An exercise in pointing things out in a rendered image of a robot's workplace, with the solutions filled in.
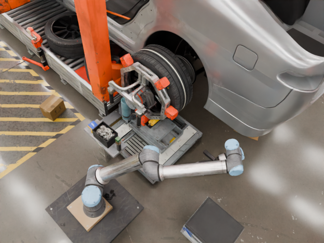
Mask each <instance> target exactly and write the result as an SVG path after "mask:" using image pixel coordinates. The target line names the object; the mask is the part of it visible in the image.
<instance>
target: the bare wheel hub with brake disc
mask: <svg viewBox="0 0 324 243"><path fill-rule="evenodd" d="M176 56H177V57H178V58H179V60H181V62H182V63H183V64H184V66H185V68H186V69H187V71H188V73H189V75H190V78H191V82H192V83H193V82H194V80H195V73H194V69H193V67H192V65H191V64H190V62H189V61H188V60H187V59H185V58H184V57H182V56H180V55H176Z"/></svg>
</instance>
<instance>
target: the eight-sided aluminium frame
mask: <svg viewBox="0 0 324 243"><path fill-rule="evenodd" d="M132 70H135V71H136V72H138V73H139V74H141V75H142V76H143V77H145V78H146V79H147V80H148V81H150V82H151V84H152V85H153V87H154V89H155V91H156V93H157V94H158V96H159V98H160V100H161V102H162V108H161V112H152V111H151V110H148V113H146V114H145V116H146V117H147V118H148V119H150V120H164V119H165V118H166V117H167V116H165V114H164V113H165V110H166V109H167V108H168V107H169V106H170V98H169V96H168V94H167V93H166V91H165V89H162V90H158V89H157V87H156V86H155V84H154V83H156V82H157V81H158V80H159V78H158V76H157V75H156V74H154V73H152V72H151V71H150V70H148V69H147V68H146V67H144V66H143V65H142V64H141V63H139V62H136V63H133V64H131V65H130V66H128V67H123V68H121V71H120V72H121V86H122V87H127V86H130V85H129V71H132ZM132 91H133V90H132V89H129V90H125V92H126V93H127V94H128V95H129V93H131V92H132Z"/></svg>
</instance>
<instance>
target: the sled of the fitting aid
mask: <svg viewBox="0 0 324 243"><path fill-rule="evenodd" d="M129 127H130V128H131V129H133V130H134V131H135V132H136V133H137V134H138V135H140V136H141V137H142V138H143V139H144V140H145V141H147V142H148V143H149V144H150V145H151V146H155V147H157V148H158V149H159V153H160V154H163V153H164V152H165V151H166V150H167V149H168V148H169V147H170V146H171V145H172V144H173V143H174V142H176V141H177V140H178V139H179V138H180V137H181V136H182V135H183V132H184V131H183V130H182V129H181V128H179V127H178V126H177V125H176V126H175V128H174V129H172V130H171V131H170V132H169V133H168V134H167V135H166V136H165V137H163V138H162V139H161V140H160V141H159V142H158V143H157V142H156V141H154V140H153V139H152V138H151V137H150V136H149V135H147V134H146V133H145V132H144V131H143V130H141V129H140V128H137V127H136V125H135V124H134V123H133V122H132V121H131V122H130V123H129Z"/></svg>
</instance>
